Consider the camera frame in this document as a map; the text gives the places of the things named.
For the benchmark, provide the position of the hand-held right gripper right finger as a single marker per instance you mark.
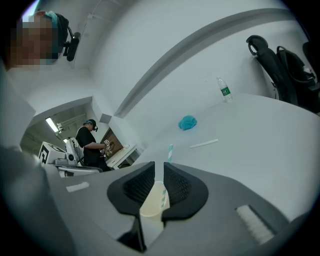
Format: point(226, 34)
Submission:
point(186, 193)

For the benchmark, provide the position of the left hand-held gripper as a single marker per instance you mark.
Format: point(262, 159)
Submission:
point(51, 152)

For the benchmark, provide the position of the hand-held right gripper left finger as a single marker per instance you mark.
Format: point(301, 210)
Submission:
point(130, 192)

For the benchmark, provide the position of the cream paper cup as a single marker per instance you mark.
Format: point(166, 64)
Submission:
point(151, 208)

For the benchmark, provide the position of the teal striped paper straw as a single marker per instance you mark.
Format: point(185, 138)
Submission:
point(170, 153)

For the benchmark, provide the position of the white straw wrapper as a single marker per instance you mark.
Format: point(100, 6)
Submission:
point(203, 143)

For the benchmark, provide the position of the ceiling light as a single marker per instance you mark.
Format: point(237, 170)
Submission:
point(50, 124)

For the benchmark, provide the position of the white desk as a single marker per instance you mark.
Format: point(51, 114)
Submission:
point(122, 156)

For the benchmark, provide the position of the brown wooden panel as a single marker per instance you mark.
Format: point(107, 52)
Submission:
point(113, 140)

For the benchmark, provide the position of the blue hair net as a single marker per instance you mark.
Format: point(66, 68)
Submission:
point(187, 122)

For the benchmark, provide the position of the clear plastic water bottle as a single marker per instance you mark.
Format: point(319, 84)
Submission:
point(225, 91)

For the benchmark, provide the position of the person's head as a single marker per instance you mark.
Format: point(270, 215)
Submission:
point(30, 42)

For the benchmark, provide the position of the teal hair cap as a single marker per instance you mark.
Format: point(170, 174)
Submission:
point(48, 15)

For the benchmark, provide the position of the black office chair with headrest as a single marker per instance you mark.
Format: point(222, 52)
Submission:
point(271, 65)

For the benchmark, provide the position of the black head-worn camera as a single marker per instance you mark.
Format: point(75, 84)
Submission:
point(72, 47)

